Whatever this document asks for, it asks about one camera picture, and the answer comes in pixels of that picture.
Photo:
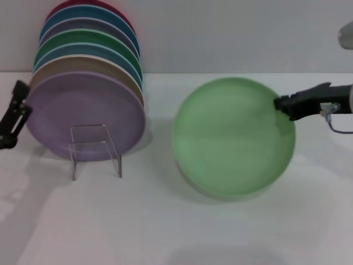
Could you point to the clear acrylic plate rack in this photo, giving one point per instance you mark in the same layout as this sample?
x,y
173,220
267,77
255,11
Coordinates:
x,y
74,160

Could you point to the light green plate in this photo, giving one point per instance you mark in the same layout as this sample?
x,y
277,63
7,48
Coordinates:
x,y
234,143

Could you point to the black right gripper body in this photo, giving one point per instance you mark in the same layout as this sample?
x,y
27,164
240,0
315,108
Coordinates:
x,y
340,95

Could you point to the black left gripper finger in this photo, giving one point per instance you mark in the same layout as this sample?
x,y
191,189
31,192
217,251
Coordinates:
x,y
16,116

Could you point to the tan plate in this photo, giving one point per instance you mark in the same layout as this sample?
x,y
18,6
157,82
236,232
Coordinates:
x,y
82,64

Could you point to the grey purple plate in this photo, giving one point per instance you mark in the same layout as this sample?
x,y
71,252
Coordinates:
x,y
82,24

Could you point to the light blue plate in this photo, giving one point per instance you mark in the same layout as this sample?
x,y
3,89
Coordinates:
x,y
82,49

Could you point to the lilac plate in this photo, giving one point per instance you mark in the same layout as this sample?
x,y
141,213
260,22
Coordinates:
x,y
82,110

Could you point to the dark green plate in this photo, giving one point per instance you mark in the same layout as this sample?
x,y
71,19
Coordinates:
x,y
82,36

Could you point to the red plate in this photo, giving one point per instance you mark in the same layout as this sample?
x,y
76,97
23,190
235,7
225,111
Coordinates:
x,y
82,2

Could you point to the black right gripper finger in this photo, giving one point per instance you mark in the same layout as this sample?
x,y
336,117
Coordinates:
x,y
300,96
306,111

